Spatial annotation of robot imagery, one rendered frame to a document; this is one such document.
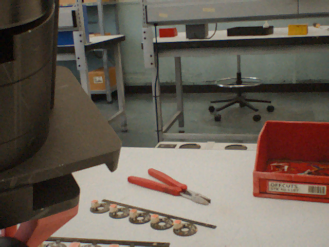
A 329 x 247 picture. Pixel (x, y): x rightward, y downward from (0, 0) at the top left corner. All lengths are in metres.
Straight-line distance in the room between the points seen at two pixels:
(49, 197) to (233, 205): 0.34
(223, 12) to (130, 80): 2.62
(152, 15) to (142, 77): 2.38
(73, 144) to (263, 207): 0.35
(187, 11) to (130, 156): 1.89
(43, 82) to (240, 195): 0.40
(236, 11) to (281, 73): 2.25
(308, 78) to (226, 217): 4.21
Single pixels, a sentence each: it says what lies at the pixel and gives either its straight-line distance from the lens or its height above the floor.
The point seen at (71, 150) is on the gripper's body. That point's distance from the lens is 0.18.
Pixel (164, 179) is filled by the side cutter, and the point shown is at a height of 0.76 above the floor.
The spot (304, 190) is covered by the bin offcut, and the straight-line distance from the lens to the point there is 0.51.
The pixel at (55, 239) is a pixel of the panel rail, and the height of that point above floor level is 0.81.
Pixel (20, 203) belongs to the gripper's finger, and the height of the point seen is 0.91.
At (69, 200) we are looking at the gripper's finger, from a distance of 0.18.
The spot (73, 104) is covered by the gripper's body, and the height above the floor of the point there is 0.93.
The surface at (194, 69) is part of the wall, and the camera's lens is 4.72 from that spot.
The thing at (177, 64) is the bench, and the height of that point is 0.52.
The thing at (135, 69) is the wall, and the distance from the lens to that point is 4.89.
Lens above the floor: 0.97
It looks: 15 degrees down
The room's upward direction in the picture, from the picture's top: 4 degrees counter-clockwise
